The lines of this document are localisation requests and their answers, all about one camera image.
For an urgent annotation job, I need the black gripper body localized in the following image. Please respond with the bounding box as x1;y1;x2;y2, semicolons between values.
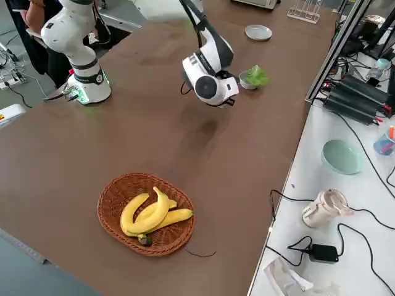
207;98;238;109

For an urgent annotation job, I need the clear pen cup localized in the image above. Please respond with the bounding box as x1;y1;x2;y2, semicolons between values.
373;125;395;158

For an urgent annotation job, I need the white wire dish rack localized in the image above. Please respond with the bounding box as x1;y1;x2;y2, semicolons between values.
286;0;322;25

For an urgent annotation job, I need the yellow banana bunch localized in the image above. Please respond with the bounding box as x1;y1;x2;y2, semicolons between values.
119;186;194;246

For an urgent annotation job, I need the pink tumbler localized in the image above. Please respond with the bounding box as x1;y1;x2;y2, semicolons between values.
301;188;356;229

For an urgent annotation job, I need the person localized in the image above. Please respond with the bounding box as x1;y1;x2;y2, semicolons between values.
6;0;74;89

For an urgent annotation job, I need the smaller grey dish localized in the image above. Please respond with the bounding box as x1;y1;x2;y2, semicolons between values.
239;70;263;91

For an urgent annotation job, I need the green lettuce leaf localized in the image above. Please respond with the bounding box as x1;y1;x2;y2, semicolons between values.
245;64;270;88

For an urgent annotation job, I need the white toaster oven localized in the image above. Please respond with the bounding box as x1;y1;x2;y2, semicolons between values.
231;0;280;10

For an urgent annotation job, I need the aluminium table rail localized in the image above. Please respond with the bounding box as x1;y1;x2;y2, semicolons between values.
0;228;52;265

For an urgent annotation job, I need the larger grey dish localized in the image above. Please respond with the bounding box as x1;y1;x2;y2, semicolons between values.
244;24;273;42

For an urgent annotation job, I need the brown wicker basket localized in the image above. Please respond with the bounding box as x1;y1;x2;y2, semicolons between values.
96;172;196;258

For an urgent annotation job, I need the clear plastic bag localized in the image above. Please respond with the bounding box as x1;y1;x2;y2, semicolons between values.
262;255;341;296

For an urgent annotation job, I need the white power strip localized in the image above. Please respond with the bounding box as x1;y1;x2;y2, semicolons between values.
0;73;28;91

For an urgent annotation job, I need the pale green dish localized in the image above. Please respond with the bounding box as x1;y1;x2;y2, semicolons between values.
320;139;364;176

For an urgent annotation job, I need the black power adapter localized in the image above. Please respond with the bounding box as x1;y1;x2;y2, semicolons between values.
309;244;340;264

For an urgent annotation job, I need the black power supply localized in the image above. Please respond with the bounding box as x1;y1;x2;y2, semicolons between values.
333;75;395;115
322;92;394;126

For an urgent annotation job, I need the aluminium frame post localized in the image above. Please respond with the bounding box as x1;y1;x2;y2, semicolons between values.
304;0;373;103

